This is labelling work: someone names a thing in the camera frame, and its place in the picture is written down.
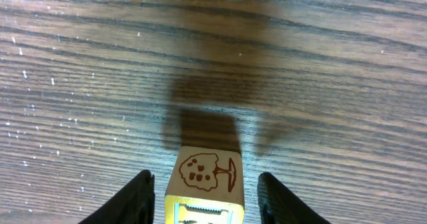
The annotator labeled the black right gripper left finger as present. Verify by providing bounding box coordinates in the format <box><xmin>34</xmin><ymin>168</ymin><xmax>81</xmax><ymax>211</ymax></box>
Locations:
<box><xmin>79</xmin><ymin>170</ymin><xmax>155</xmax><ymax>224</ymax></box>

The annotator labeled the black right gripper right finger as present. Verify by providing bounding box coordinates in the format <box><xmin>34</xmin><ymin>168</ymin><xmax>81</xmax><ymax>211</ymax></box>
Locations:
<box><xmin>257</xmin><ymin>172</ymin><xmax>330</xmax><ymax>224</ymax></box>

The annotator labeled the yellow-top wooden block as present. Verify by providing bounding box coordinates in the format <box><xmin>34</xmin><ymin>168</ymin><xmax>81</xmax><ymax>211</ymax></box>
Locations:
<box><xmin>164</xmin><ymin>146</ymin><xmax>245</xmax><ymax>224</ymax></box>

